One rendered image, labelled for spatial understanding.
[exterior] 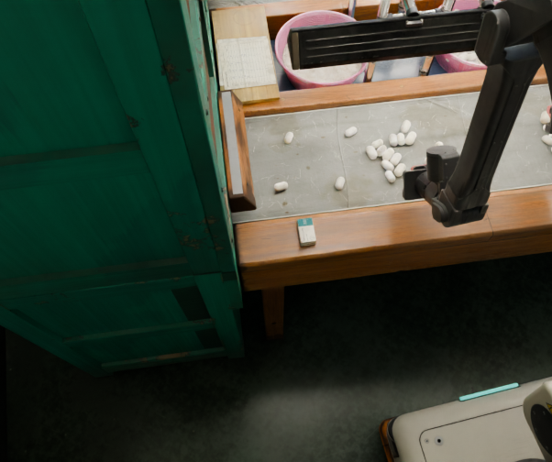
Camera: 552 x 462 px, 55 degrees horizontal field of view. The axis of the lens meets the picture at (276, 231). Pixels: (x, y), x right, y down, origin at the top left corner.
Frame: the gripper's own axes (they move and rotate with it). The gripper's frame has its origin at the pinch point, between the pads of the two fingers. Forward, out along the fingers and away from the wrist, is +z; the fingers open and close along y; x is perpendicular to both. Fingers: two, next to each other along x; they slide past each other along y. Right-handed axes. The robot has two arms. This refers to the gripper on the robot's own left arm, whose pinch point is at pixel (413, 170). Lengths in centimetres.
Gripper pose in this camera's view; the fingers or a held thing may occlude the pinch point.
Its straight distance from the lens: 125.6
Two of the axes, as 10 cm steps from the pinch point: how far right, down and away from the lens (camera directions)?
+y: -9.9, 1.2, -0.6
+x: 0.9, 9.1, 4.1
